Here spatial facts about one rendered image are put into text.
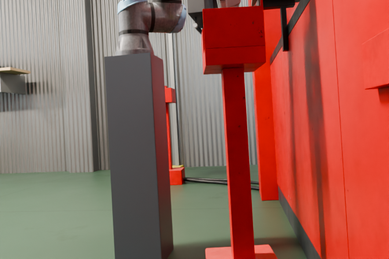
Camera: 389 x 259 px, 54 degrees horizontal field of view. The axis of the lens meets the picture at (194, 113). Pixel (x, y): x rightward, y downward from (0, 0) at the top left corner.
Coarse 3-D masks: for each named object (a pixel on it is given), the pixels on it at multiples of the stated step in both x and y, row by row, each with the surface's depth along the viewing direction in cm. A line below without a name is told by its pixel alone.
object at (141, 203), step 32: (128, 64) 141; (160, 64) 153; (128, 96) 141; (160, 96) 150; (128, 128) 141; (160, 128) 147; (128, 160) 141; (160, 160) 145; (128, 192) 141; (160, 192) 142; (128, 224) 141; (160, 224) 140; (128, 256) 141; (160, 256) 138
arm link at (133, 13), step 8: (128, 0) 145; (136, 0) 145; (144, 0) 148; (120, 8) 146; (128, 8) 145; (136, 8) 145; (144, 8) 147; (152, 8) 148; (120, 16) 146; (128, 16) 145; (136, 16) 145; (144, 16) 146; (152, 16) 147; (120, 24) 147; (128, 24) 145; (136, 24) 145; (144, 24) 147; (152, 24) 149
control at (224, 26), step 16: (208, 16) 101; (224, 16) 101; (240, 16) 101; (256, 16) 101; (208, 32) 101; (224, 32) 101; (240, 32) 101; (256, 32) 101; (208, 48) 101; (224, 48) 101; (240, 48) 101; (256, 48) 101; (208, 64) 101; (224, 64) 101; (240, 64) 102; (256, 64) 104
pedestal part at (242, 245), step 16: (224, 80) 108; (240, 80) 108; (224, 96) 108; (240, 96) 108; (224, 112) 110; (240, 112) 107; (240, 128) 107; (240, 144) 107; (240, 160) 107; (240, 176) 107; (240, 192) 107; (240, 208) 107; (240, 224) 107; (240, 240) 107; (240, 256) 107
